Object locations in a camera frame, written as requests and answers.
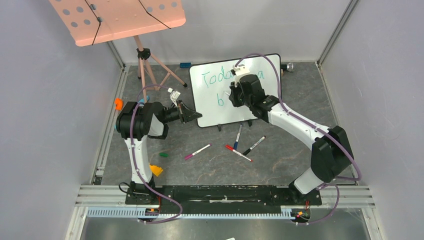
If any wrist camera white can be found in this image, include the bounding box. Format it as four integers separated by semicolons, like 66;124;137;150
167;87;181;106
230;64;251;88

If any white whiteboard black frame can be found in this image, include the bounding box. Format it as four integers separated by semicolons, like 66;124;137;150
189;53;281;128

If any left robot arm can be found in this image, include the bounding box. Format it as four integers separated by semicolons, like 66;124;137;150
115;100;203;205

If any black microphone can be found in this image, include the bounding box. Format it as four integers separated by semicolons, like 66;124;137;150
280;62;294;73

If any blue capped whiteboard marker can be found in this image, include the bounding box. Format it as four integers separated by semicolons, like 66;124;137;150
233;123;243;150

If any blue cylinder tube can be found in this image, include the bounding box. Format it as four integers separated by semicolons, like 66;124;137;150
138;95;150;105

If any black capped whiteboard marker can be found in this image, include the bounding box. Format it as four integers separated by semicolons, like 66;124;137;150
242;135;266;156

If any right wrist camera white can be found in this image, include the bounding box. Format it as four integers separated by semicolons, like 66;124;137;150
230;64;251;88

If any magenta capped whiteboard marker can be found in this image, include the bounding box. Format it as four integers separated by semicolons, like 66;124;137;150
184;143;211;161

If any pink music stand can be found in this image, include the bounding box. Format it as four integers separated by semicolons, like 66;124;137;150
50;0;187;90

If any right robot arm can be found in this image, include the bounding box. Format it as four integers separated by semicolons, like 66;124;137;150
229;73;354;204

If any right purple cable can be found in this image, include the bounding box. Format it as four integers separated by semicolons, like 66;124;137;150
234;52;363;227

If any yellow stepped block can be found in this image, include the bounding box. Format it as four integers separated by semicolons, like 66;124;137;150
149;165;164;177

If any blue lego brick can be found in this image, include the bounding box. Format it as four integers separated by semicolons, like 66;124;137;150
179;62;192;69

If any purple cable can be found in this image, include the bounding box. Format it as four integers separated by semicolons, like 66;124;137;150
128;84;184;225
234;52;363;227

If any orange piece left edge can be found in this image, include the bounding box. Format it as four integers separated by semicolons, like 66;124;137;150
114;98;124;111

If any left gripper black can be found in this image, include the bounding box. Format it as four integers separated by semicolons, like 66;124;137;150
162;100;202;124

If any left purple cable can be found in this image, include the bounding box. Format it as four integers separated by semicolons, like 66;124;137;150
128;84;184;225

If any red capped whiteboard marker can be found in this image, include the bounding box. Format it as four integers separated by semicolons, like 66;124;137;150
225;145;253;162

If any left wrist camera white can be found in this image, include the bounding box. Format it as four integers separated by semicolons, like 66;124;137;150
167;87;181;106

